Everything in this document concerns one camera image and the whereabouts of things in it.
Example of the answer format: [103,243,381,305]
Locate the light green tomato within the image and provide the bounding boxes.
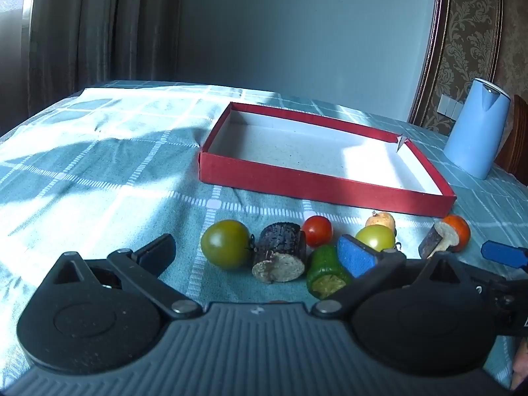
[355,224,396,252]

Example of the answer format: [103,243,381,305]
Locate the red shallow cardboard box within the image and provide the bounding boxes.
[198,102,456,217]

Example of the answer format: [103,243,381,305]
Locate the brown wooden chair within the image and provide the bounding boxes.
[495,95,528,185]

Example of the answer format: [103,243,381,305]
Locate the orange tangerine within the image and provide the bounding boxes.
[442,214,471,253]

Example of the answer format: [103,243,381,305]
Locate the red cherry tomato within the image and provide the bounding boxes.
[302,215,333,248]

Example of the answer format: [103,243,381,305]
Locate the large dark green tomato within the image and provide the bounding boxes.
[200,220,250,270]

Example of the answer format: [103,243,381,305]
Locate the teal checked bedsheet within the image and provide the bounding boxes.
[1,82,527,386]

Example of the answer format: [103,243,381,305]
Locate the green cucumber chunk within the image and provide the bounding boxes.
[306,245,352,299]

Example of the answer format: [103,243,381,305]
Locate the brown patterned curtain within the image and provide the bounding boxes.
[23,0,181,115]

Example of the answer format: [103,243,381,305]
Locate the person's hand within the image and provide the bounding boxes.
[510,340,528,391]

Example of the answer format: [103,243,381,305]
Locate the white wall switch panel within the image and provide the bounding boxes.
[437,94,464,121]

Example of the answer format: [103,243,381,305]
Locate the light blue kettle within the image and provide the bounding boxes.
[444,78,511,180]

